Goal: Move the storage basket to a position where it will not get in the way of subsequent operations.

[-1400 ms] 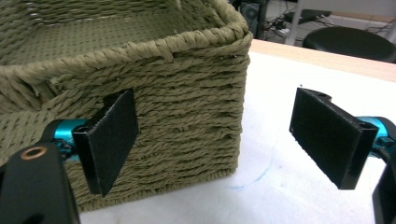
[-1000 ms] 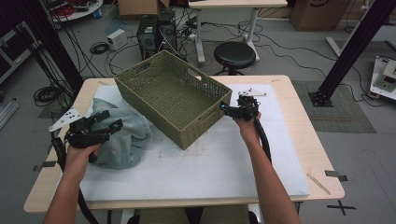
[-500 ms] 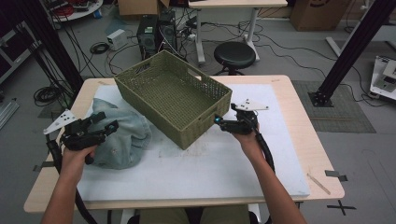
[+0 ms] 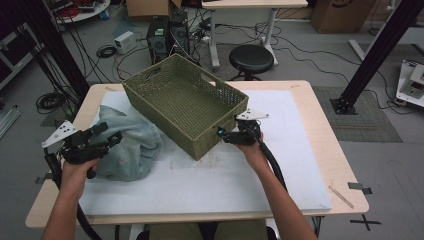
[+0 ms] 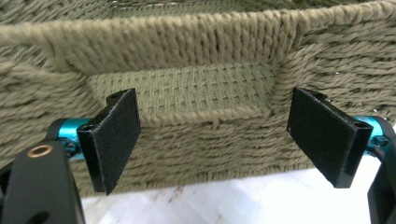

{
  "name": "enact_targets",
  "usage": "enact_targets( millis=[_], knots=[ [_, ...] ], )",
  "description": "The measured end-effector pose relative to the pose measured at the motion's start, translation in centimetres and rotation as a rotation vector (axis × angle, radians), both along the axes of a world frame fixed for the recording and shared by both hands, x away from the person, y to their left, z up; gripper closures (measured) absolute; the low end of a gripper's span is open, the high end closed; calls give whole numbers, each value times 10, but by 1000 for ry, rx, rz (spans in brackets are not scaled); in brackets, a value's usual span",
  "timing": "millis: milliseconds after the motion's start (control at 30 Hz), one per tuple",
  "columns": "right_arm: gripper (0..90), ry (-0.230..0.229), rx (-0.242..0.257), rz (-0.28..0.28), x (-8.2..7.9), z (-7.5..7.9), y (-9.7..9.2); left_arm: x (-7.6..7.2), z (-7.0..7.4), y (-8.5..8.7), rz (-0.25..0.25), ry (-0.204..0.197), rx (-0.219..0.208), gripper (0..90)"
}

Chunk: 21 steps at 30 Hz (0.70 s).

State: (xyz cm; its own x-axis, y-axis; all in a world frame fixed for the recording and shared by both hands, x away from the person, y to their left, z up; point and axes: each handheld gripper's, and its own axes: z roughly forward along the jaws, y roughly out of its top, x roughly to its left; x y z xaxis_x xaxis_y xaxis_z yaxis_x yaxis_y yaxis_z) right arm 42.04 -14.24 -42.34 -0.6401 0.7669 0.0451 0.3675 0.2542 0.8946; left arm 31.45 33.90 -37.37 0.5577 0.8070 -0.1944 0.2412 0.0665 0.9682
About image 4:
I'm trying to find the white foam mat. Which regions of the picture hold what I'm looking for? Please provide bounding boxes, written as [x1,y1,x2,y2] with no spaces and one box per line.
[78,89,333,216]

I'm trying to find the light wooden table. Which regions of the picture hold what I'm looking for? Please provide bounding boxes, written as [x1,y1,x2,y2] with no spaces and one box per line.
[25,79,370,240]

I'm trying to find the tangle of black cables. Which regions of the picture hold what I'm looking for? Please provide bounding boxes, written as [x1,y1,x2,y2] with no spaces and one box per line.
[113,13,214,83]

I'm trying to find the black round stool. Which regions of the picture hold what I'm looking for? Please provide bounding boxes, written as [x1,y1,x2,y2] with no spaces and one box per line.
[228,44,275,82]

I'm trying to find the black tape cross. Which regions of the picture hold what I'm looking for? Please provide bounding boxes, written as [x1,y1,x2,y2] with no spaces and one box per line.
[349,214,382,232]

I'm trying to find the large coiled black cable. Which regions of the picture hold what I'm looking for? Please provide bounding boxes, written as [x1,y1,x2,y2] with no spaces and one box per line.
[35,91,68,114]

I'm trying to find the round white table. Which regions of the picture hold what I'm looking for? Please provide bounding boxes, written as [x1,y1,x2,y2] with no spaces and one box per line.
[46,0,111,24]

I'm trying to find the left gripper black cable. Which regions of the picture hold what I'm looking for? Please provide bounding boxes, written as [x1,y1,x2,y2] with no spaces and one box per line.
[44,148,103,240]

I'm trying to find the grey equipment rack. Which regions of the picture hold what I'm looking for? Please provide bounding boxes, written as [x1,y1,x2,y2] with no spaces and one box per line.
[0,31,44,91]

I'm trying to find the large cardboard box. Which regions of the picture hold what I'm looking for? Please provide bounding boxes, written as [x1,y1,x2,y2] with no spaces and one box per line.
[310,0,378,34]

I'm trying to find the white metal device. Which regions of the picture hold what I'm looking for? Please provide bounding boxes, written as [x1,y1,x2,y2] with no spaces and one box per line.
[395,59,424,108]

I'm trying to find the grey floor mat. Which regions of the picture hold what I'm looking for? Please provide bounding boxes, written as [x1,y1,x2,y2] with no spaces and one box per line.
[313,85,404,144]

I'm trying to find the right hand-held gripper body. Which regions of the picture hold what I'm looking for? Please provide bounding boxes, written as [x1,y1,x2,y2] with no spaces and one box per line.
[232,109,270,146]

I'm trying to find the black aluminium frame post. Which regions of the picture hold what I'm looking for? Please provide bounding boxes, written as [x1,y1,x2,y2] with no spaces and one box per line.
[14,0,91,98]
[330,0,424,115]

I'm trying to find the small white box device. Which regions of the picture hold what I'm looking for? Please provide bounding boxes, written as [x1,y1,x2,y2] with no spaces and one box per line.
[114,30,138,55]

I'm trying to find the aluminium profile bars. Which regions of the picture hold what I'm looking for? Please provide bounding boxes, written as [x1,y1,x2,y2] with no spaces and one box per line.
[0,108,21,139]

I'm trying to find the thin wooden stick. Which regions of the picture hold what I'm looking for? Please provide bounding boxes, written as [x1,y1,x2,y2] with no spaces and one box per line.
[328,185,355,210]

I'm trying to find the green woven basket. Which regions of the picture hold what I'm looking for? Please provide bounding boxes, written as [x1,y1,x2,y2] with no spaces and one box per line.
[122,53,250,162]

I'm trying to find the person's right hand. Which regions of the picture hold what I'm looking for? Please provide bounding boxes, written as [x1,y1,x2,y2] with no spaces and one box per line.
[237,133,271,174]

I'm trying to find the white desk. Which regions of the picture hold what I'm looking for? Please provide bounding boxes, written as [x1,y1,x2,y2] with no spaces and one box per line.
[201,0,309,69]

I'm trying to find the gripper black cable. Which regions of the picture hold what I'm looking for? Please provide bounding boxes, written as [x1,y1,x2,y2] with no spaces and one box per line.
[44,148,103,240]
[251,129,288,193]

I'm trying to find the small coiled black cable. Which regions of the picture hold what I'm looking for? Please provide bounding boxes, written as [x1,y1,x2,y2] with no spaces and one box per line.
[95,44,118,59]

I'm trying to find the black computer tower green label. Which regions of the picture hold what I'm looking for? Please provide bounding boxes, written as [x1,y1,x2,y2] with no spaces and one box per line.
[146,15,170,65]

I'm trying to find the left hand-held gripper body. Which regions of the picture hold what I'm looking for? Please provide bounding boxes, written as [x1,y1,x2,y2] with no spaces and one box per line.
[41,119,111,165]

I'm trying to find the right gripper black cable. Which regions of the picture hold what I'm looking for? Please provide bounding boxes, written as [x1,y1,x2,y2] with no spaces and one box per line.
[251,129,288,193]

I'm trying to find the person's khaki trousers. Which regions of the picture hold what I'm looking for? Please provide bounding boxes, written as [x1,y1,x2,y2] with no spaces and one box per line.
[148,219,269,240]

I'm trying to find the light blue denim shorts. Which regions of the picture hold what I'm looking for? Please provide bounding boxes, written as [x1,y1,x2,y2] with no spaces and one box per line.
[89,104,164,183]

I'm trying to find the open cardboard box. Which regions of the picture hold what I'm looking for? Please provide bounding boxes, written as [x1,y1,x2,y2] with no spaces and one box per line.
[125,0,183,18]

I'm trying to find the white desk frame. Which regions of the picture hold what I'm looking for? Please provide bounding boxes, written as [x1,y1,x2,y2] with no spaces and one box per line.
[348,24,424,63]

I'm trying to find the person's left hand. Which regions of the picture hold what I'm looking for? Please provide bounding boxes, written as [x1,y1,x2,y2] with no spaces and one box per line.
[59,159,100,201]

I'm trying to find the black tape strip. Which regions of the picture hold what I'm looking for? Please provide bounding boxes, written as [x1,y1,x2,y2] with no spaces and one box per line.
[347,181,373,195]

